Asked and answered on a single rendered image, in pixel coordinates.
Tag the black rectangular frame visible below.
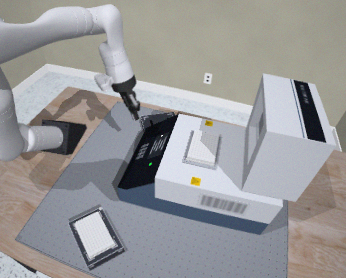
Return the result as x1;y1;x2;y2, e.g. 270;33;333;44
141;112;175;132

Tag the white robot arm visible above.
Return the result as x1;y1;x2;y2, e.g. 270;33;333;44
0;4;134;161

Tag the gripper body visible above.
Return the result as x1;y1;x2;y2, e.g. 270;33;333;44
112;75;137;105

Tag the white benchtop thermal cycler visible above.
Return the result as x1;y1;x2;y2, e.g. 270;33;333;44
117;74;336;235

